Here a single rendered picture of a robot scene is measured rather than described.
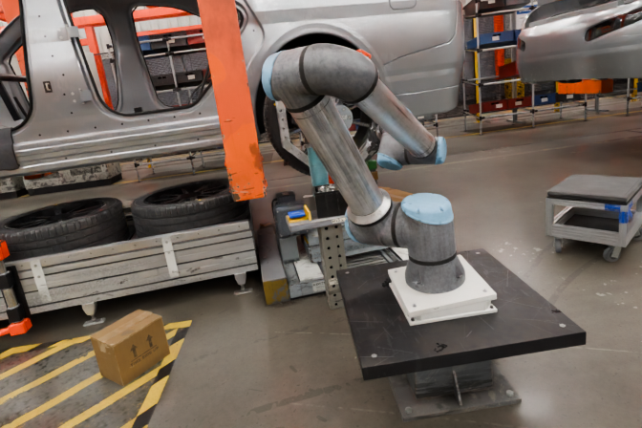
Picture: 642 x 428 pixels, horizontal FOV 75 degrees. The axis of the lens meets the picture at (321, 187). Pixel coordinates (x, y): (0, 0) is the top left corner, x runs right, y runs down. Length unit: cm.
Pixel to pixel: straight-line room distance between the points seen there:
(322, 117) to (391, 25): 171
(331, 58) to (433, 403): 108
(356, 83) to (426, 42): 185
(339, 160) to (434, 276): 47
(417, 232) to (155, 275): 145
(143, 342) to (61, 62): 157
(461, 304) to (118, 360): 126
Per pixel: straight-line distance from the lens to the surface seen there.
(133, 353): 189
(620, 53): 407
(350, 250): 232
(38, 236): 250
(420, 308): 130
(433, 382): 148
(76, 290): 242
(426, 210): 126
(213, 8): 204
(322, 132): 108
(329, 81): 95
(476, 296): 134
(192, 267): 226
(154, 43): 642
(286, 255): 238
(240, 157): 202
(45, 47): 275
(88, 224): 250
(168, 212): 231
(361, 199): 125
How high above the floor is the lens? 101
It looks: 13 degrees down
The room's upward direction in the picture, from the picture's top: 7 degrees counter-clockwise
